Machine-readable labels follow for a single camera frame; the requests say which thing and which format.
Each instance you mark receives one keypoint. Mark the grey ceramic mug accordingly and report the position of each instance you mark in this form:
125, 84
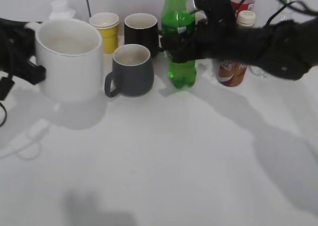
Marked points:
132, 72

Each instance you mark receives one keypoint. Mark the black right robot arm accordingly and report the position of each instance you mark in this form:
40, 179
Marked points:
287, 50

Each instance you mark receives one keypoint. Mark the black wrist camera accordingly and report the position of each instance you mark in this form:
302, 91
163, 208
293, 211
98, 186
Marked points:
213, 5

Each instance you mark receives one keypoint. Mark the cola bottle red label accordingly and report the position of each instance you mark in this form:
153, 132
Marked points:
244, 3

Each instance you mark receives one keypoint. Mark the inner white paper cup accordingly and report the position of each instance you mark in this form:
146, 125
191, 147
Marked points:
104, 20

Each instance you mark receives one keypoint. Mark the white ceramic mug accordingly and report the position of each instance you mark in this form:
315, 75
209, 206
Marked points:
71, 52

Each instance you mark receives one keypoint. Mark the yellow paper cup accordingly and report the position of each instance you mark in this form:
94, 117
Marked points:
109, 38

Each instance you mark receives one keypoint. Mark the brown coffee drink bottle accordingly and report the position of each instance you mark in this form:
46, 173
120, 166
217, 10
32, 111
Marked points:
231, 74

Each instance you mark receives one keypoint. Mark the green soda bottle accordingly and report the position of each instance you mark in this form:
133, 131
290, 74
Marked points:
174, 21

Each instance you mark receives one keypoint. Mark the clear water bottle green label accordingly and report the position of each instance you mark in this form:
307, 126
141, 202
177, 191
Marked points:
283, 15

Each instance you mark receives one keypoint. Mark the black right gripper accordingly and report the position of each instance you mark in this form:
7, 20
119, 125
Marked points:
241, 44

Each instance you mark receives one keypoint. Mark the white yogurt carton bottle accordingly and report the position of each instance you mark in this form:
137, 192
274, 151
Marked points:
61, 10

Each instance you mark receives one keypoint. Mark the black ceramic mug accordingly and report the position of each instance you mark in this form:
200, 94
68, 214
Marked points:
142, 29

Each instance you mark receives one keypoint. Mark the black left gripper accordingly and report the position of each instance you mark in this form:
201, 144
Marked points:
17, 46

